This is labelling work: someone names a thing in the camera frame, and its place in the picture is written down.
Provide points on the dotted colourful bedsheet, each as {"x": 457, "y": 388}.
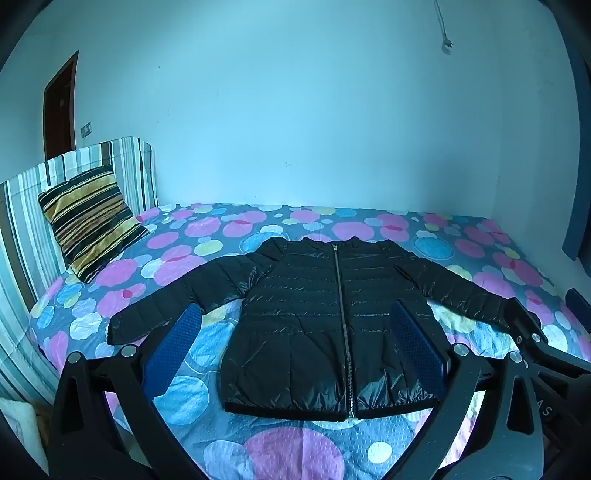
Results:
{"x": 277, "y": 454}

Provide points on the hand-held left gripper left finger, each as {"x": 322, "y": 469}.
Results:
{"x": 171, "y": 344}

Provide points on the striped padded headboard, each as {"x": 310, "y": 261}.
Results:
{"x": 25, "y": 240}

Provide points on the striped brown yellow pillow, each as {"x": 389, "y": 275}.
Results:
{"x": 90, "y": 221}

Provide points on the white cloth bundle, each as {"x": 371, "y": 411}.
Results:
{"x": 21, "y": 434}

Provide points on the wall switch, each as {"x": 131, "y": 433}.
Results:
{"x": 86, "y": 130}

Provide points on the dark wooden door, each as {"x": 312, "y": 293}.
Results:
{"x": 59, "y": 115}

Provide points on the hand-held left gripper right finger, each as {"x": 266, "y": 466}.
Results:
{"x": 418, "y": 346}

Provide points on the black puffer jacket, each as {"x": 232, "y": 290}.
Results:
{"x": 304, "y": 323}

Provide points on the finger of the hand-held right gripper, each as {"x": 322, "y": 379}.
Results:
{"x": 581, "y": 302}
{"x": 526, "y": 318}

